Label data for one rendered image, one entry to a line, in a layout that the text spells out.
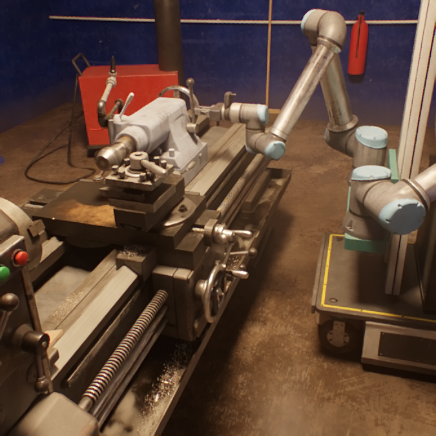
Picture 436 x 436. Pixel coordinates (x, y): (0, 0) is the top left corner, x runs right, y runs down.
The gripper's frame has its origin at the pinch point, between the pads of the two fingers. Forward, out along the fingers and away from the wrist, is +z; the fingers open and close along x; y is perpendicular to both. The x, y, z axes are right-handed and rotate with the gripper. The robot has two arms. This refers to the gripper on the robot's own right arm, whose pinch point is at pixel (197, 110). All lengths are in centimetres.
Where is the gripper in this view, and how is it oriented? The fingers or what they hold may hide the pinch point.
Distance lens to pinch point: 248.4
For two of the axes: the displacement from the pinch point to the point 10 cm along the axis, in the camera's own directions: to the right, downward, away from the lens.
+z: -9.4, -1.2, 3.1
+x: 3.3, -4.4, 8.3
